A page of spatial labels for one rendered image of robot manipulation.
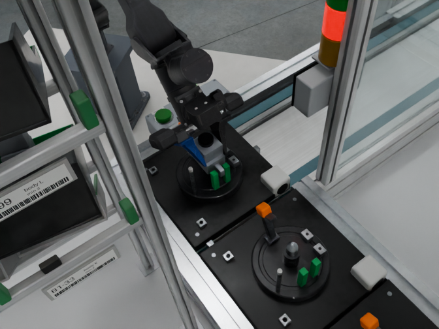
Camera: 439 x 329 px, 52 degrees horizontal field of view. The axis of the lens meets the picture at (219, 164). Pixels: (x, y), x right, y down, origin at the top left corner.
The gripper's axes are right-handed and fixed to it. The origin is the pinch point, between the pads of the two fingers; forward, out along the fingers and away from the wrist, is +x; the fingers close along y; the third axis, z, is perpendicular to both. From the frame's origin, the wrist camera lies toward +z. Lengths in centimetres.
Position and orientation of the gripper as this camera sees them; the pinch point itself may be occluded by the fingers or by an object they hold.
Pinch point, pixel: (208, 144)
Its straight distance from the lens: 86.2
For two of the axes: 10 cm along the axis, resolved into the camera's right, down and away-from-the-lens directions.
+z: 4.1, 1.2, -9.0
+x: 4.1, 8.6, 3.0
